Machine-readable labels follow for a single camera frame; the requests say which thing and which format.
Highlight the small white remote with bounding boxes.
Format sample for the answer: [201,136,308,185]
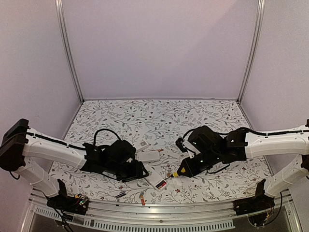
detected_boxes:
[145,164,169,192]

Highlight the left aluminium frame post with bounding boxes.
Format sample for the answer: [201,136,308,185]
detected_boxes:
[55,0,84,104]

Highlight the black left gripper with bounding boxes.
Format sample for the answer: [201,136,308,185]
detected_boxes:
[106,160,149,183]

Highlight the yellow handled screwdriver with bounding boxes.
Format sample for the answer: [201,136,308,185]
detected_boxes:
[166,172,179,179]

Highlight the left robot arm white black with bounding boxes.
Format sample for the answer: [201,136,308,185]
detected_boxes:
[0,118,149,210]

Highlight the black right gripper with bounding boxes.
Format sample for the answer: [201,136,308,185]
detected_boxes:
[177,149,221,178]

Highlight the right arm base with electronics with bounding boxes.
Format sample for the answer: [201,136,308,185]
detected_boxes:
[233,179,275,227]

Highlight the white remote control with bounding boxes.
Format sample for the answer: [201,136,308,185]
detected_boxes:
[137,150,160,163]

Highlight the floral patterned table mat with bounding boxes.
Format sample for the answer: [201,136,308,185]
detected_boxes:
[49,100,271,204]

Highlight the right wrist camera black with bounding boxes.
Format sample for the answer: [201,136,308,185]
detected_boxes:
[175,137,196,159]

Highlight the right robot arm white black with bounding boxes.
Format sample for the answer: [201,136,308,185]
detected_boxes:
[172,124,309,211]

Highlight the right aluminium frame post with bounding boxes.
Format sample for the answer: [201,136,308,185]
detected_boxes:
[237,0,266,104]

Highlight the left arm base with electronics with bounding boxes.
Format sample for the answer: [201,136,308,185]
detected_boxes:
[47,179,89,215]

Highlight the long white remote with buttons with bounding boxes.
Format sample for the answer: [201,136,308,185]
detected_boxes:
[140,141,149,147]

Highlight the aluminium frame post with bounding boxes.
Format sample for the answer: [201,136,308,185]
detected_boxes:
[237,0,266,104]
[55,0,84,104]

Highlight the white battery cover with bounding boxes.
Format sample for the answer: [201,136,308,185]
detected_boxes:
[171,178,183,189]

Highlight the red purple batteries in remote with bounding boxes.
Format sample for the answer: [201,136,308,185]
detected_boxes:
[155,180,167,190]

